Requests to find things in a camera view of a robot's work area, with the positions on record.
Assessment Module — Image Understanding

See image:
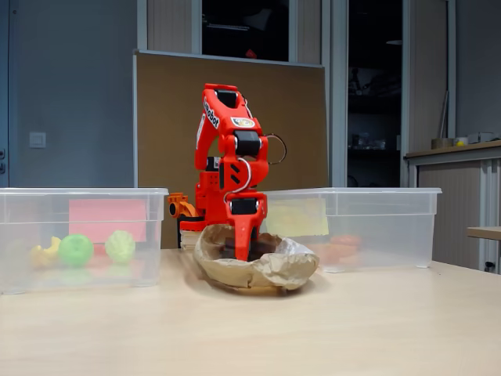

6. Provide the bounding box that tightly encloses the light green toy lettuce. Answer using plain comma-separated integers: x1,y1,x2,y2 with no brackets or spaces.
104,230,137,263

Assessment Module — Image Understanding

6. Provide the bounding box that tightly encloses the orange toy waffle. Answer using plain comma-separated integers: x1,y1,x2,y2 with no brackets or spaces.
312,242,353,264

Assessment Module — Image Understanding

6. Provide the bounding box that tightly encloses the crumpled brown paper bag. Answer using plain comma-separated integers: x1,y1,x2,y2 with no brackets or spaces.
191,222,321,293

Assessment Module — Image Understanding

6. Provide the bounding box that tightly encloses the thin leaning rod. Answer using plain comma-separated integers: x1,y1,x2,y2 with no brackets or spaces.
438,90,450,138

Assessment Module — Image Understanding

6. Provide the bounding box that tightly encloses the looped servo cable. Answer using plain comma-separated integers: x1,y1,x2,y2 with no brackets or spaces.
266,133,288,165

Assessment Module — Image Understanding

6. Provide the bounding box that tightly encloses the pink sticky note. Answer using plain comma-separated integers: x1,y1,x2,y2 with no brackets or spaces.
68,198,149,246

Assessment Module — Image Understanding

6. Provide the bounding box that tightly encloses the yellow sticky note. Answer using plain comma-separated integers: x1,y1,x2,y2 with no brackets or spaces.
264,197,330,237

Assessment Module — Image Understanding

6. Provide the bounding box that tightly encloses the clear plastic bin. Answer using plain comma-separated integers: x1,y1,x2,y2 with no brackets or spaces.
0,186,169,295
260,186,442,274

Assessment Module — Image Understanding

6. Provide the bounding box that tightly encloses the wooden block stack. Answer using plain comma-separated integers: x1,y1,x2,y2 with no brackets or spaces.
179,230,204,250

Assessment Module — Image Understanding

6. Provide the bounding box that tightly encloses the green toy apple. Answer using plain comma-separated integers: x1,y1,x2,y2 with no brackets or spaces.
57,233,95,269

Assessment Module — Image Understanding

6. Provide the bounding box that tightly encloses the beige side table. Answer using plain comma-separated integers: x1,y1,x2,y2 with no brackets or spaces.
466,226,501,240

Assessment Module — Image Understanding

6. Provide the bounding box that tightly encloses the brown toy donut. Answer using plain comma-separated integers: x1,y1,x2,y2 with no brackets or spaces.
329,233,362,248

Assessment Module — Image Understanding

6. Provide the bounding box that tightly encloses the orange table clamp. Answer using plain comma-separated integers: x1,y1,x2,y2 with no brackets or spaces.
167,192,200,220

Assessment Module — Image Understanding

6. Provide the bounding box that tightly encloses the grey roller shutter cabinet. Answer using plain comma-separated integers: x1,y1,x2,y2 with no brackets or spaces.
404,140,501,271

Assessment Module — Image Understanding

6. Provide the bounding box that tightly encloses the yellow toy banana bunch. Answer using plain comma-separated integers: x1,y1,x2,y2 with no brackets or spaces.
30,236,62,269

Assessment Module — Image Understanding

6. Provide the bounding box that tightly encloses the brown cork board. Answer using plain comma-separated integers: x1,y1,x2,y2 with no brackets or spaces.
132,49,329,250

